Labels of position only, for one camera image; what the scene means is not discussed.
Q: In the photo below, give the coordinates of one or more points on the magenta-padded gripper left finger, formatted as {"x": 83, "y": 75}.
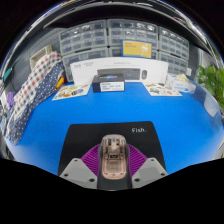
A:
{"x": 75, "y": 171}

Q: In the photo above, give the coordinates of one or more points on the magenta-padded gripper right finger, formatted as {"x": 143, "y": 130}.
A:
{"x": 151, "y": 170}

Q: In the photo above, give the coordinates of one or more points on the translucent pink computer mouse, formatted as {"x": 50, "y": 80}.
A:
{"x": 114, "y": 160}

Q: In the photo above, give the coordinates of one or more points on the black mouse pad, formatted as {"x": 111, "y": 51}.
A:
{"x": 83, "y": 136}

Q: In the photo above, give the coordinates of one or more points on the navy polka dot cloth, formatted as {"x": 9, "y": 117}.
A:
{"x": 20, "y": 123}

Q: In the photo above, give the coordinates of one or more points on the colourful printed leaflet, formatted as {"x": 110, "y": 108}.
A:
{"x": 161, "y": 90}
{"x": 70, "y": 92}

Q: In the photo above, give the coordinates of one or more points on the small yellow plastic item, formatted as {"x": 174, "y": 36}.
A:
{"x": 60, "y": 82}

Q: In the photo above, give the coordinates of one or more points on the clear plastic pack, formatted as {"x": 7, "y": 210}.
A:
{"x": 181, "y": 85}

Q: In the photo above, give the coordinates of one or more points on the small dark box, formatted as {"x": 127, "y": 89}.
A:
{"x": 108, "y": 83}

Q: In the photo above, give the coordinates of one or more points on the purple plastic item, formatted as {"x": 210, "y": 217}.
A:
{"x": 10, "y": 99}

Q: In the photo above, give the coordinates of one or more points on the white keyboard box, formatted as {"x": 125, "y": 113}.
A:
{"x": 83, "y": 71}

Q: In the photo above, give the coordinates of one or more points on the red blue checkered cloth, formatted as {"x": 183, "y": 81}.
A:
{"x": 36, "y": 78}

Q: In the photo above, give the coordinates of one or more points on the green potted plant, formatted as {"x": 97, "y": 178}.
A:
{"x": 213, "y": 80}

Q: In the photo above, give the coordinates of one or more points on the grey drawer cabinet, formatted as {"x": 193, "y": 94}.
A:
{"x": 85, "y": 56}
{"x": 115, "y": 52}
{"x": 175, "y": 63}
{"x": 83, "y": 37}
{"x": 133, "y": 30}
{"x": 173, "y": 41}

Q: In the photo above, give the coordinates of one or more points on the teal plastic holder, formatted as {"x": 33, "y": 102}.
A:
{"x": 7, "y": 74}

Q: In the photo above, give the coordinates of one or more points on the white woven basket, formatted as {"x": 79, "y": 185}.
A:
{"x": 40, "y": 56}

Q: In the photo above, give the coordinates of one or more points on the yellow card package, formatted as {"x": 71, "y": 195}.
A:
{"x": 136, "y": 49}

